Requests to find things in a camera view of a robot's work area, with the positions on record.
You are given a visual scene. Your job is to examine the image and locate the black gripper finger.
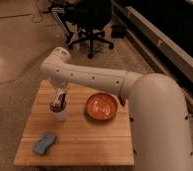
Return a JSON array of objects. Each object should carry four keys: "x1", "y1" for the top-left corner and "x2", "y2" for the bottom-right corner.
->
[
  {"x1": 49, "y1": 100, "x2": 59, "y2": 112},
  {"x1": 59, "y1": 95, "x2": 66, "y2": 110}
]

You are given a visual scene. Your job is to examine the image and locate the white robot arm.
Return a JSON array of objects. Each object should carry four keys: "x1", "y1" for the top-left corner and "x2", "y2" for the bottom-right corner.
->
[{"x1": 41, "y1": 47, "x2": 193, "y2": 171}]

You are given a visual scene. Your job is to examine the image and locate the translucent plastic cup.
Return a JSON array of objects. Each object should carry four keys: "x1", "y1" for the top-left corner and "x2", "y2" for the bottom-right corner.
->
[{"x1": 50, "y1": 103, "x2": 67, "y2": 121}]

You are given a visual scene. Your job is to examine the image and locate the orange ceramic bowl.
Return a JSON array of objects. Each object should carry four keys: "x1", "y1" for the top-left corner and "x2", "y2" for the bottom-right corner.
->
[{"x1": 85, "y1": 93, "x2": 118, "y2": 121}]

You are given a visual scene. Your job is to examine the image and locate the blue sponge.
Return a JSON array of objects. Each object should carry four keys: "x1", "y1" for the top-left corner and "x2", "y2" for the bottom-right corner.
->
[{"x1": 33, "y1": 132, "x2": 56, "y2": 155}]

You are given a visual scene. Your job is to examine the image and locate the wooden table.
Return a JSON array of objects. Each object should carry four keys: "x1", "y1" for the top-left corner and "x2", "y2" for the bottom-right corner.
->
[{"x1": 14, "y1": 80, "x2": 134, "y2": 166}]

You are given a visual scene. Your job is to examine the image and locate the dark red oblong object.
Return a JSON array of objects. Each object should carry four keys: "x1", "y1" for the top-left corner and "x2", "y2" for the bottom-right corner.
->
[{"x1": 118, "y1": 96, "x2": 126, "y2": 107}]

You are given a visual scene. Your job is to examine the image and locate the black office chair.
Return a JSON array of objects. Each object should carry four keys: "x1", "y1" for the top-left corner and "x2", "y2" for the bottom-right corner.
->
[{"x1": 49, "y1": 0, "x2": 114, "y2": 59}]

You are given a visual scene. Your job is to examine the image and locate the black box on floor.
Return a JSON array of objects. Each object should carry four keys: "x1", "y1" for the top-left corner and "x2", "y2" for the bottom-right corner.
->
[{"x1": 111, "y1": 25, "x2": 126, "y2": 38}]

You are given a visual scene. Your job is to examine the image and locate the long metal wall rail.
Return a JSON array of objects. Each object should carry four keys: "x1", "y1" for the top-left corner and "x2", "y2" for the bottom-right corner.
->
[{"x1": 112, "y1": 0, "x2": 193, "y2": 113}]

